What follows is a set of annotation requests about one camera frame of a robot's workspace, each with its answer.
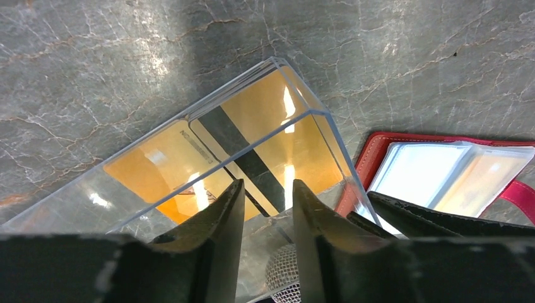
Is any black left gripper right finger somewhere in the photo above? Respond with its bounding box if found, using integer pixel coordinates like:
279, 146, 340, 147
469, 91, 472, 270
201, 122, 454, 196
293, 180, 534, 302

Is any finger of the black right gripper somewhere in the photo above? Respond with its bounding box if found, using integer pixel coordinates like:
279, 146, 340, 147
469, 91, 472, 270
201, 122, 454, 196
346, 211, 397, 240
367, 191, 534, 237

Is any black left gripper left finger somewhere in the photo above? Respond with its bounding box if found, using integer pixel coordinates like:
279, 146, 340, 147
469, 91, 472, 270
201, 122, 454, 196
1, 179, 245, 302

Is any red leather card holder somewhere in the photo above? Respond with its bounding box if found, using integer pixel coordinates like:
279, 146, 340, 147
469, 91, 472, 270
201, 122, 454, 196
355, 132, 534, 220

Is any gold magnetic stripe card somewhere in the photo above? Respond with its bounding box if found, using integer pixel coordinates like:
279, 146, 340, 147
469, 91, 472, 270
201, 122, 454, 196
431, 146, 534, 217

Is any black microphone with silver grille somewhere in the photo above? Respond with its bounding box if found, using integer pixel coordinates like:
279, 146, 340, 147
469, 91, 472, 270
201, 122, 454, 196
265, 244, 302, 302

